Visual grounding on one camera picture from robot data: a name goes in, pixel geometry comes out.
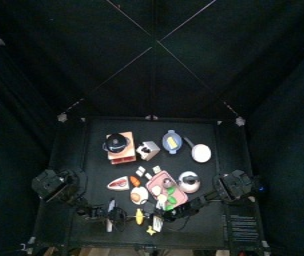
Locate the blue toy pot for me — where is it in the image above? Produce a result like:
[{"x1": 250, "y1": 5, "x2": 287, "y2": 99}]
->
[{"x1": 162, "y1": 129, "x2": 185, "y2": 155}]

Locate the toy fried egg plate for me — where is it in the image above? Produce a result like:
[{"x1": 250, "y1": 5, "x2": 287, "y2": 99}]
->
[{"x1": 130, "y1": 186, "x2": 151, "y2": 206}]

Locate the white round toy food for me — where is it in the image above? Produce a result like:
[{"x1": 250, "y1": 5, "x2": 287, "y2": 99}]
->
[{"x1": 151, "y1": 185, "x2": 165, "y2": 197}]

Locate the yellow toy corn cob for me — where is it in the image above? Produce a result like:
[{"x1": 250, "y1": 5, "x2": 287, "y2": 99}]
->
[{"x1": 135, "y1": 208, "x2": 146, "y2": 226}]

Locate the wooden toy toaster cube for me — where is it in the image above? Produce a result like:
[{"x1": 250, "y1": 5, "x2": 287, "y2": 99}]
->
[{"x1": 136, "y1": 140, "x2": 162, "y2": 162}]

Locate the orange toy carrot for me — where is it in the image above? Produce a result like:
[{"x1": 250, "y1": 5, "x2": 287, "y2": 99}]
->
[{"x1": 130, "y1": 175, "x2": 143, "y2": 188}]

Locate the silver pink toy kettle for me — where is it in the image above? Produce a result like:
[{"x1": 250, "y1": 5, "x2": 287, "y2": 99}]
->
[{"x1": 177, "y1": 170, "x2": 203, "y2": 194}]

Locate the white toy knife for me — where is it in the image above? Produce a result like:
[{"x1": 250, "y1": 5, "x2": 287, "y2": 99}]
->
[{"x1": 104, "y1": 198, "x2": 118, "y2": 234}]

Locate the metal frame foot bracket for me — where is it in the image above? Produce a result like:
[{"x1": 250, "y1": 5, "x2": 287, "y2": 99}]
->
[{"x1": 19, "y1": 235, "x2": 39, "y2": 254}]

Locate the red white triangular toy slice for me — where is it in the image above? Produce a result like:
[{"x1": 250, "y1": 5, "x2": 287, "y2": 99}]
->
[{"x1": 107, "y1": 175, "x2": 132, "y2": 192}]

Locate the white oblong toy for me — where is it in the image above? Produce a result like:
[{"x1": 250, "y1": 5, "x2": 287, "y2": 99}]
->
[{"x1": 152, "y1": 215, "x2": 166, "y2": 234}]

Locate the white toy vegetable stalk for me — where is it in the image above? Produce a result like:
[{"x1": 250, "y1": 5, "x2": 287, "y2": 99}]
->
[{"x1": 157, "y1": 194, "x2": 170, "y2": 210}]

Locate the yellow toy star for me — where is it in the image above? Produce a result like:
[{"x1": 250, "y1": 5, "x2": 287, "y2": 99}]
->
[{"x1": 144, "y1": 225, "x2": 158, "y2": 237}]

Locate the yellow toy butter block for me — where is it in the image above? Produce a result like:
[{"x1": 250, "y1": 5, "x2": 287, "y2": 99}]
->
[{"x1": 166, "y1": 136, "x2": 181, "y2": 150}]

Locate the wooden orange toy stove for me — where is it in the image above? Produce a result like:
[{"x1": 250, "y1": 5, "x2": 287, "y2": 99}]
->
[{"x1": 106, "y1": 131, "x2": 138, "y2": 166}]

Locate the pink toy cutting board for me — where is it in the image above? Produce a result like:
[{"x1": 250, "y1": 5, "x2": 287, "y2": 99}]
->
[{"x1": 144, "y1": 170, "x2": 190, "y2": 212}]

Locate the black toy pot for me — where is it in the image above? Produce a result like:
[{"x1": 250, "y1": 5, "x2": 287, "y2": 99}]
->
[{"x1": 102, "y1": 132, "x2": 132, "y2": 154}]

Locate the thin diagonal cord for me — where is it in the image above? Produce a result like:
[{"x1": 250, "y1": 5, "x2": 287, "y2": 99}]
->
[
  {"x1": 104, "y1": 0, "x2": 242, "y2": 118},
  {"x1": 63, "y1": 0, "x2": 218, "y2": 114}
]

